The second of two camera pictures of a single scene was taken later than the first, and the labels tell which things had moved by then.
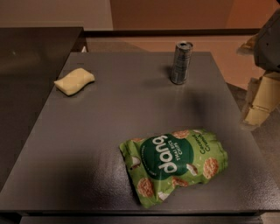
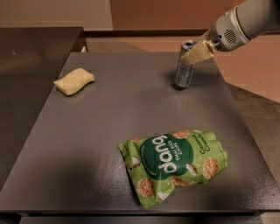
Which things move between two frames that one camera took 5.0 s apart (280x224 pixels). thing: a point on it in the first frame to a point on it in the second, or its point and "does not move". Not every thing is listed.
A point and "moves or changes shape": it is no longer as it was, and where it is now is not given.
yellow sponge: [73, 81] does not move
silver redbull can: [181, 62] moves or changes shape
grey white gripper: [269, 48] to [227, 34]
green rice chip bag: [180, 158] does not move
